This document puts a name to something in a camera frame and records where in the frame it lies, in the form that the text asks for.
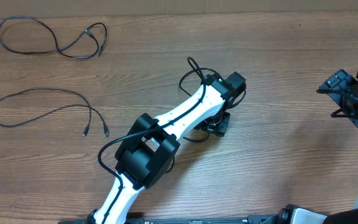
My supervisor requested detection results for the black cable silver USB plug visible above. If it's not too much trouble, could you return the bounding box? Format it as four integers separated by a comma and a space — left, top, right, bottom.
0, 16, 108, 60

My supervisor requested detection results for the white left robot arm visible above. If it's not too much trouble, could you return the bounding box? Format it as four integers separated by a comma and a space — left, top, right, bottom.
86, 72, 246, 224

